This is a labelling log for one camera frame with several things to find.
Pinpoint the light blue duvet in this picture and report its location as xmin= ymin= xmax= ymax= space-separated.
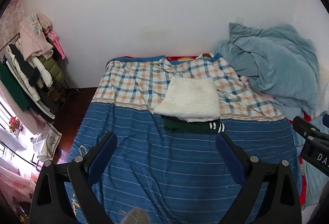
xmin=214 ymin=23 xmax=320 ymax=119

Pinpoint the white fluffy sweater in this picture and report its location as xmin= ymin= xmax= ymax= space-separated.
xmin=153 ymin=77 xmax=220 ymax=122

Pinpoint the red flower pot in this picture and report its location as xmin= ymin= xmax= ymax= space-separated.
xmin=9 ymin=117 xmax=21 ymax=133

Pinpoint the plaid checked bed cover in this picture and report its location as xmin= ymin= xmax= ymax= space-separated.
xmin=93 ymin=55 xmax=284 ymax=121

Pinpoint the blue striped bed sheet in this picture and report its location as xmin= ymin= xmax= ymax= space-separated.
xmin=68 ymin=102 xmax=301 ymax=223

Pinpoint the dark green striped garment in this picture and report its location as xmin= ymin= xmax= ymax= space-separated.
xmin=162 ymin=116 xmax=225 ymax=134

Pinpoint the clothes rack with clothes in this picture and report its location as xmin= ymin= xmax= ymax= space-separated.
xmin=1 ymin=12 xmax=72 ymax=120

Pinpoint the pink hanging jacket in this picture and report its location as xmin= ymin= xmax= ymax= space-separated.
xmin=18 ymin=13 xmax=53 ymax=60

